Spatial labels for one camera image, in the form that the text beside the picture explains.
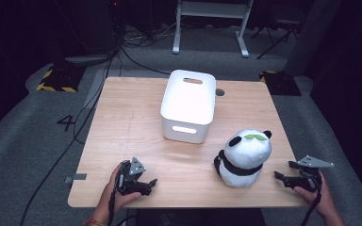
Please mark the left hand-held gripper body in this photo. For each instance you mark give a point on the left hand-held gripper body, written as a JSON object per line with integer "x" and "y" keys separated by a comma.
{"x": 128, "y": 179}

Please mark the white metal table frame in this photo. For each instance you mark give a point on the white metal table frame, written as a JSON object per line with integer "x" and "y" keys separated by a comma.
{"x": 212, "y": 9}

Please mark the grey curtain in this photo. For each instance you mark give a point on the grey curtain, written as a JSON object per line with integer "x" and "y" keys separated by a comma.
{"x": 314, "y": 34}

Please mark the grey tape strip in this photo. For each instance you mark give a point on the grey tape strip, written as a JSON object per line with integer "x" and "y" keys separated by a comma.
{"x": 75, "y": 178}

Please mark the dark stand with grey foot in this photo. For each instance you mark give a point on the dark stand with grey foot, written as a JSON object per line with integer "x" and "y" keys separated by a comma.
{"x": 88, "y": 37}

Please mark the black tripod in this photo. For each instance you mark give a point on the black tripod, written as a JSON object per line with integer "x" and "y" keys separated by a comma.
{"x": 276, "y": 36}

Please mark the person's left hand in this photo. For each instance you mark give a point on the person's left hand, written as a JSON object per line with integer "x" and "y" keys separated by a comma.
{"x": 113, "y": 197}

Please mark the grey round table grommet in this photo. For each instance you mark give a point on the grey round table grommet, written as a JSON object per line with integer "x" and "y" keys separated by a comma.
{"x": 220, "y": 92}

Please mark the black yellow striped base plate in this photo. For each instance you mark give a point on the black yellow striped base plate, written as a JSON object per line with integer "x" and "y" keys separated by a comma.
{"x": 279, "y": 83}
{"x": 59, "y": 80}

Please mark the person's right hand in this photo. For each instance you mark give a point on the person's right hand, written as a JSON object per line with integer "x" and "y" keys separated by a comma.
{"x": 323, "y": 199}

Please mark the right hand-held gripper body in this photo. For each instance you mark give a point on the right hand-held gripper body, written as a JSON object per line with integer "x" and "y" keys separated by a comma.
{"x": 311, "y": 179}

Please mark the white plastic storage box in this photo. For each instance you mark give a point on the white plastic storage box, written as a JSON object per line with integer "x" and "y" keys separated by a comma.
{"x": 187, "y": 103}

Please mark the panda plush toy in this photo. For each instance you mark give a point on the panda plush toy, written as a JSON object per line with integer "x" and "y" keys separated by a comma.
{"x": 246, "y": 153}

